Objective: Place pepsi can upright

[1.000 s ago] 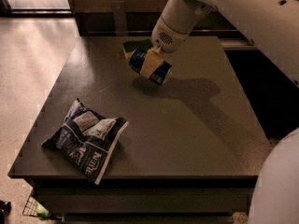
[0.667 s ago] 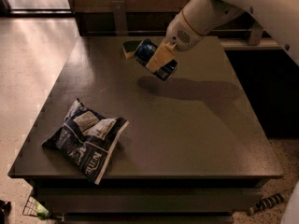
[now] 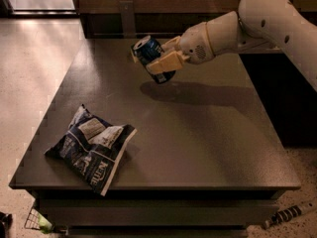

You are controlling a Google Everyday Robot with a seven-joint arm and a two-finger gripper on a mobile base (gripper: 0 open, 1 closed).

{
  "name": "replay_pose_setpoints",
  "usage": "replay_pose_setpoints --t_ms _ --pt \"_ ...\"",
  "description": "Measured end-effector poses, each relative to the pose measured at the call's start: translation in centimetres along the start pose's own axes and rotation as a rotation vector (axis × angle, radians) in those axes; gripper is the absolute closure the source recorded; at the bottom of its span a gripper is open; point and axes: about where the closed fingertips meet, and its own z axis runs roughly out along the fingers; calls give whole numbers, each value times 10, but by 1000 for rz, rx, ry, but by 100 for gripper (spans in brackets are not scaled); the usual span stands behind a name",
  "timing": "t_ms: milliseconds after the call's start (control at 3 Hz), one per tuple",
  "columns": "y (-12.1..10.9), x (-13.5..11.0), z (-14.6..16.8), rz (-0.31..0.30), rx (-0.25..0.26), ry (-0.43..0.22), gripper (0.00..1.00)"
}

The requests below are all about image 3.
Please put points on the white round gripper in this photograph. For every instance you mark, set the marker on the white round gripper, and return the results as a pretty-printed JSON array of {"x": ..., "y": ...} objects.
[{"x": 195, "y": 44}]

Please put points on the blue pepsi can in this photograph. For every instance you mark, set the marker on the blue pepsi can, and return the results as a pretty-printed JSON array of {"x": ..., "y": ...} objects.
[{"x": 148, "y": 49}]

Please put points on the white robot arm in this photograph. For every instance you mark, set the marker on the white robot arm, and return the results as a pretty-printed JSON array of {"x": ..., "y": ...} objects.
[{"x": 255, "y": 23}]

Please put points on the dark grey drawer cabinet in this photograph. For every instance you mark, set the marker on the dark grey drawer cabinet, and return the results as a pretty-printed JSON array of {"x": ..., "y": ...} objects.
[{"x": 205, "y": 160}]

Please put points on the blue white snack bag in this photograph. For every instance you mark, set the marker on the blue white snack bag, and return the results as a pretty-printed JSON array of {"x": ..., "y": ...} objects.
[{"x": 93, "y": 148}]

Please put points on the black white striped tool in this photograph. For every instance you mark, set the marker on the black white striped tool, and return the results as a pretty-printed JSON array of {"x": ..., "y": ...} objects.
[{"x": 291, "y": 212}]

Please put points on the dark wooden wall shelf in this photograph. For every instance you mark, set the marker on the dark wooden wall shelf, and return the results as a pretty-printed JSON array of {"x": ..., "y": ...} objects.
[{"x": 160, "y": 18}]

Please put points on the left metal shelf bracket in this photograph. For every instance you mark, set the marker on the left metal shelf bracket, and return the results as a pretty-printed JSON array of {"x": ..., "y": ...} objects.
[{"x": 128, "y": 18}]

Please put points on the wire basket with green item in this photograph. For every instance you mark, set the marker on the wire basket with green item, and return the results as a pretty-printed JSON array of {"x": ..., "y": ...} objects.
[{"x": 35, "y": 221}]

